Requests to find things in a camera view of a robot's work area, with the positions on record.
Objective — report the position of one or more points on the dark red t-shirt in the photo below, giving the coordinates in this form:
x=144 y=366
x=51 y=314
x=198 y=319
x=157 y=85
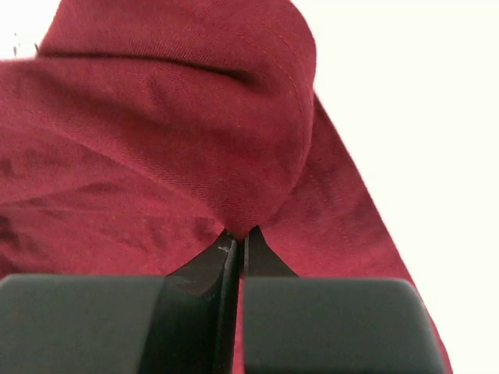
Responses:
x=142 y=130

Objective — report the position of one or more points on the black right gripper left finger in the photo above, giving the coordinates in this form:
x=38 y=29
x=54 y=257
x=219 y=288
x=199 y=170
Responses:
x=183 y=322

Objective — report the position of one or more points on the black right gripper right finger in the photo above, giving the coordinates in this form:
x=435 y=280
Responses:
x=294 y=324

